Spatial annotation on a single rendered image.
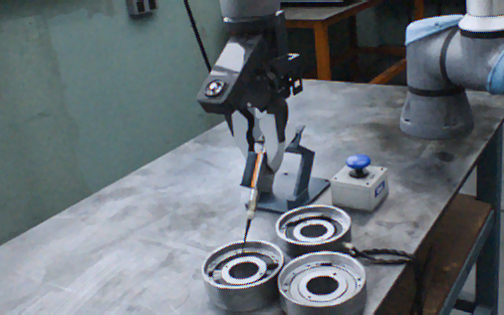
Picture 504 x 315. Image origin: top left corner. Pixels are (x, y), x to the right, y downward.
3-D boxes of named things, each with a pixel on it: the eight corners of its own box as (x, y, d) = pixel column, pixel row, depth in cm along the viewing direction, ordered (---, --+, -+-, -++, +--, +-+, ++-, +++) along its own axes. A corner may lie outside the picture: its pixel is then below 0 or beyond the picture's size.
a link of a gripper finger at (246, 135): (275, 157, 83) (274, 98, 79) (252, 173, 78) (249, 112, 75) (257, 152, 84) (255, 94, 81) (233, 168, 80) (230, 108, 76)
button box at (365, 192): (372, 212, 88) (370, 184, 87) (332, 204, 92) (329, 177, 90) (391, 189, 95) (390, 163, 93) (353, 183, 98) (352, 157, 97)
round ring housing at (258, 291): (202, 321, 68) (197, 293, 67) (208, 270, 78) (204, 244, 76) (289, 310, 68) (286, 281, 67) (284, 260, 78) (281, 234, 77)
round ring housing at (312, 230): (264, 258, 79) (260, 232, 78) (305, 222, 87) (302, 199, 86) (328, 278, 73) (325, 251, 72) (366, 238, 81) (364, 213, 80)
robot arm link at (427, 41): (433, 70, 124) (432, 8, 120) (485, 81, 114) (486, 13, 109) (393, 83, 118) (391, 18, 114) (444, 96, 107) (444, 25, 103)
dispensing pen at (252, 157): (224, 248, 74) (252, 126, 77) (241, 250, 78) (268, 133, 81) (237, 252, 73) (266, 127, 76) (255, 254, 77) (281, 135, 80)
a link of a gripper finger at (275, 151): (309, 159, 80) (296, 98, 77) (287, 177, 75) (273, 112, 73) (291, 158, 81) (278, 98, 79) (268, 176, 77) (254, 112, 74)
